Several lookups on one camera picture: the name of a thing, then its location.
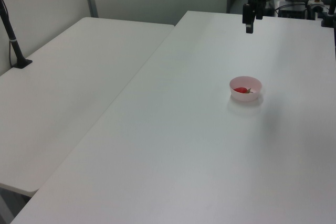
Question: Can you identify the pink bowl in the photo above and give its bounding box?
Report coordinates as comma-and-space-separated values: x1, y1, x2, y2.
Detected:
229, 76, 263, 102

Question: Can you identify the black control box equipment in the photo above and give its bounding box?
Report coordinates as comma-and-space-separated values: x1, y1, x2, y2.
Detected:
277, 0, 316, 20

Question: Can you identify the white side table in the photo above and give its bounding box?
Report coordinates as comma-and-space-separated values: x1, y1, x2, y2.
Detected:
0, 16, 176, 194

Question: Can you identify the black camera stand clamp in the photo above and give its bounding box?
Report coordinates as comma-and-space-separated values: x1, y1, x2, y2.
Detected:
320, 0, 336, 28

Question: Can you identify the black camera stand pole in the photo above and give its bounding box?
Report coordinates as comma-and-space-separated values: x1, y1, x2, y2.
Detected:
0, 0, 34, 70

